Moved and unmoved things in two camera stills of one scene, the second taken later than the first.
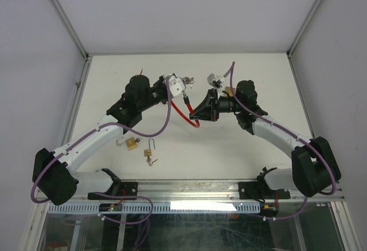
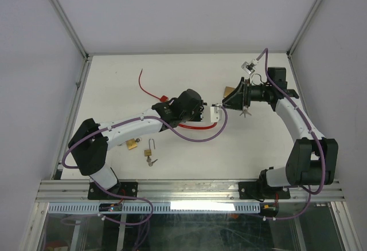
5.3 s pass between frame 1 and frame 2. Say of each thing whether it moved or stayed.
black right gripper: moved
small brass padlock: stayed
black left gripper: moved
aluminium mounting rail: stayed
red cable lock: moved
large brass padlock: stayed
